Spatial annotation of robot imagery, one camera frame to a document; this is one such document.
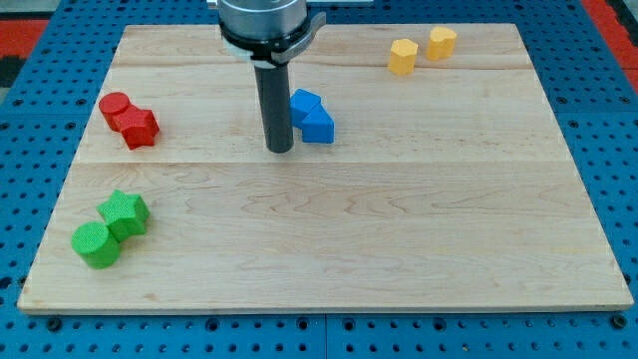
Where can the blue cube block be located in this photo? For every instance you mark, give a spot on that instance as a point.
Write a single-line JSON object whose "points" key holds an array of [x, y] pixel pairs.
{"points": [[302, 102]]}

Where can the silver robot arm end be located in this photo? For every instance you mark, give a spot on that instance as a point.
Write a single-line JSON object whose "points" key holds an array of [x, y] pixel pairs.
{"points": [[267, 33]]}

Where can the blue triangular block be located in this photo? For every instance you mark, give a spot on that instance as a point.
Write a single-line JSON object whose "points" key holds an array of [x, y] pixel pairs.
{"points": [[318, 127]]}

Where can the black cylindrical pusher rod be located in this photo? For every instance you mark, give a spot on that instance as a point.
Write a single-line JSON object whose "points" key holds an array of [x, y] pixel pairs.
{"points": [[274, 100]]}

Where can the wooden board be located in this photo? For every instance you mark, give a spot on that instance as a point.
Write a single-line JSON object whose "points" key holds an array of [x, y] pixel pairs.
{"points": [[449, 190]]}

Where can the yellow hexagon block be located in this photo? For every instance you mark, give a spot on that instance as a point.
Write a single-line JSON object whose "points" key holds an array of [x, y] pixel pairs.
{"points": [[403, 56]]}

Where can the yellow heart block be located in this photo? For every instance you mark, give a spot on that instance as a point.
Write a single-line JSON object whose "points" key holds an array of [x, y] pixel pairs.
{"points": [[442, 42]]}

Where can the red star block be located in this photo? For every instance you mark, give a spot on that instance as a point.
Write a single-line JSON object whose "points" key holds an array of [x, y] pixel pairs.
{"points": [[138, 127]]}

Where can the green star block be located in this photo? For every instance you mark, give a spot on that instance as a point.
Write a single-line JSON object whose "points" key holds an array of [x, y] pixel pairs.
{"points": [[124, 214]]}

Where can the red cylinder block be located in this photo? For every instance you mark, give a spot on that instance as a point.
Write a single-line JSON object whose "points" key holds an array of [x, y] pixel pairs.
{"points": [[111, 105]]}

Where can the green cylinder block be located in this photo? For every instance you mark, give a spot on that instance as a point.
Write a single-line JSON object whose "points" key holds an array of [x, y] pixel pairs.
{"points": [[95, 244]]}

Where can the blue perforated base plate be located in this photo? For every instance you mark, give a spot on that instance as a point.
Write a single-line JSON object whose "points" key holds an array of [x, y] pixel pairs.
{"points": [[55, 56]]}

